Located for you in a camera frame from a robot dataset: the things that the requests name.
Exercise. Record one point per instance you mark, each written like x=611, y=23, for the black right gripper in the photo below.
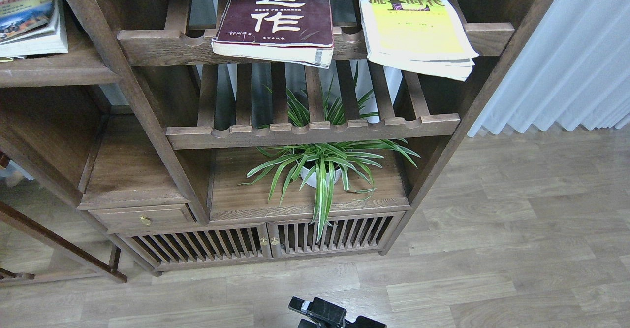
x=322, y=313

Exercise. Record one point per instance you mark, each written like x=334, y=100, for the colourful 300 paperback book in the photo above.
x=24, y=8

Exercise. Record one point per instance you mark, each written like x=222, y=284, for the right slatted cabinet door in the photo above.
x=344, y=234

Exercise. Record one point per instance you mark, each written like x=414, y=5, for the slatted cabinet door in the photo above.
x=201, y=247
x=344, y=234

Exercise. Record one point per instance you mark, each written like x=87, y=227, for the white plant pot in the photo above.
x=310, y=176

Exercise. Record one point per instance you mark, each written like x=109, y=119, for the green spider plant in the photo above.
x=286, y=162

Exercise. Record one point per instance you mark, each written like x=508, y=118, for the left slatted cabinet door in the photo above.
x=201, y=247

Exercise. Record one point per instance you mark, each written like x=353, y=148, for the wooden drawer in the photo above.
x=128, y=217

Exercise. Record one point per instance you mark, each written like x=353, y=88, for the brass drawer knob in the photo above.
x=145, y=220

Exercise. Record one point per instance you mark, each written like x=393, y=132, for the dark wooden bookshelf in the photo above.
x=141, y=112

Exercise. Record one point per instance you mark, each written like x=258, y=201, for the maroon book white characters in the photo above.
x=289, y=31

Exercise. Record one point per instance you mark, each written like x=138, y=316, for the yellow green cover book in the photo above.
x=420, y=36

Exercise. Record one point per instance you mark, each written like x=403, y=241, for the white pleated curtain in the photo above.
x=574, y=71

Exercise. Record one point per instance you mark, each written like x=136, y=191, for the white book under paperback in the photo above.
x=55, y=42

